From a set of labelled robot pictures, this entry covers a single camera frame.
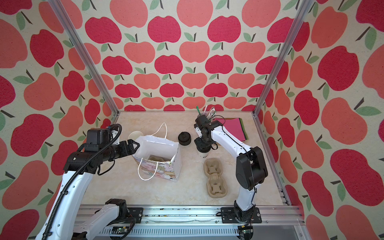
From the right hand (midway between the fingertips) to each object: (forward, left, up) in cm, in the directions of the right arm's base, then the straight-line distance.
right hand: (204, 146), depth 89 cm
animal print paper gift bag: (-7, +28, -4) cm, 29 cm away
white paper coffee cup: (-2, 0, -7) cm, 7 cm away
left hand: (-14, +34, +16) cm, 40 cm away
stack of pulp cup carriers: (-21, -8, -7) cm, 23 cm away
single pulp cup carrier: (-8, +29, -5) cm, 31 cm away
